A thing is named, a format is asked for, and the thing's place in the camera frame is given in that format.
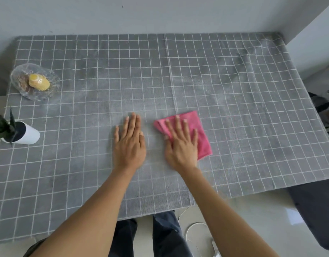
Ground person's left hand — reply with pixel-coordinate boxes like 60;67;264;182
113;112;147;172

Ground person's right hand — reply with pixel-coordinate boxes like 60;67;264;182
164;115;199;173

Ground pink cleaning cloth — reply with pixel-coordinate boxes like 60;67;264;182
153;111;213;161

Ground small potted succulent plant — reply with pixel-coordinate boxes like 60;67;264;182
0;107;41;145

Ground clear glass bowl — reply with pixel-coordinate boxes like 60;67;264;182
10;63;61;101

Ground person's right forearm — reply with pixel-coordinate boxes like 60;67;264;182
179;167;280;257

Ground person's left forearm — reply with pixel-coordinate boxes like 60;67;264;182
29;166;139;257

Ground grey checked tablecloth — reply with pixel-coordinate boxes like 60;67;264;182
0;32;329;244

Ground blue grey jeans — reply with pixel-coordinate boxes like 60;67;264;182
108;210;193;257

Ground white power strip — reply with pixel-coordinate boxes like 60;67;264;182
211;240;221;257

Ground brown snack pieces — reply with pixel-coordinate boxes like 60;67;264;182
16;75;30;91

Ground dark grey floor mat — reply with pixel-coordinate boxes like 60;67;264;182
286;178;329;251

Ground thin white cable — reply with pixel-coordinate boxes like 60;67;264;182
178;207;210;252

